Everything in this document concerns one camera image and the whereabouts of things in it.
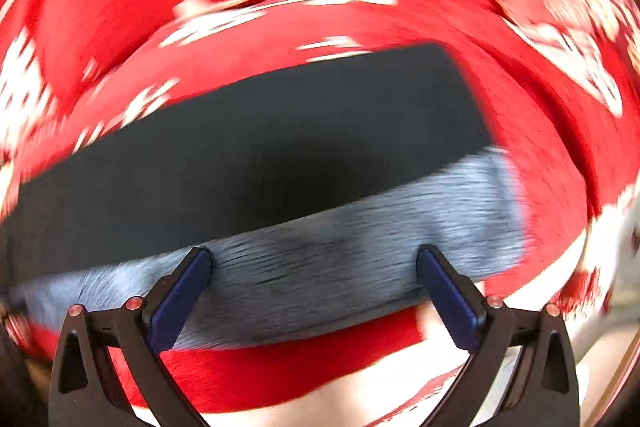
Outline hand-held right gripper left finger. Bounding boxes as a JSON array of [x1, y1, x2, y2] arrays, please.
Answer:
[[47, 247, 212, 427]]

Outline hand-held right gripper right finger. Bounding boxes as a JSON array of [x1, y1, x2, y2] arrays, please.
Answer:
[[417, 245, 581, 427]]

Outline black pants with grey lining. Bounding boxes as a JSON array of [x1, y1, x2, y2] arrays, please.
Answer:
[[0, 43, 526, 350]]

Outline red printed seat cushion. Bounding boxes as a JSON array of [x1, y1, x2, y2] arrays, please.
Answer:
[[0, 0, 640, 427]]

